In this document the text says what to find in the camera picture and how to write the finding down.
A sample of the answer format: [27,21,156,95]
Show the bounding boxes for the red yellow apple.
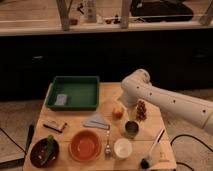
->
[112,107,124,119]

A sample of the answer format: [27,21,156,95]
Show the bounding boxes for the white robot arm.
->
[119,69,213,135]

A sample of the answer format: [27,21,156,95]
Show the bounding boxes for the green plastic tray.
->
[46,76,99,111]

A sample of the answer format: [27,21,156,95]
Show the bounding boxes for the dark grape bunch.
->
[136,101,146,121]

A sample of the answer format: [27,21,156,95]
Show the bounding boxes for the metal tin can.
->
[125,121,139,138]

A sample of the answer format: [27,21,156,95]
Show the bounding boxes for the grey folded cloth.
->
[82,113,110,130]

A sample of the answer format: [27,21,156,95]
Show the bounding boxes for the white cup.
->
[114,138,132,159]

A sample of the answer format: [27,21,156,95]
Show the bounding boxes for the silver fork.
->
[104,130,112,159]

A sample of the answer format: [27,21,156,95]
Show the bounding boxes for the orange bowl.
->
[68,129,102,163]

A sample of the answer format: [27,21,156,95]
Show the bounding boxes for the small grey sponge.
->
[55,94,68,106]

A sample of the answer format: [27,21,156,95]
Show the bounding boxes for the small brown box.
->
[43,120,66,133]

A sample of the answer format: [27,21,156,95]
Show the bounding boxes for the green cucumber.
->
[45,135,54,160]

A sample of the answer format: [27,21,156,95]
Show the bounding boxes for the black bag on shelf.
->
[130,0,194,22]

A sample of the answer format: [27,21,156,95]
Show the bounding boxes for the wooden table leg middle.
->
[120,0,131,29]

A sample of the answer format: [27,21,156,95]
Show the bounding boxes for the wooden table leg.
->
[120,0,131,29]
[56,0,70,31]

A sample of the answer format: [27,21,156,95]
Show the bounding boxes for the dark brown bowl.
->
[30,138,59,168]

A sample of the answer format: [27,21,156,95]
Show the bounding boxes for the wooden table leg left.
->
[56,0,70,31]

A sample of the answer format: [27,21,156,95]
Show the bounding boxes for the black cable on floor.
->
[170,133,213,171]

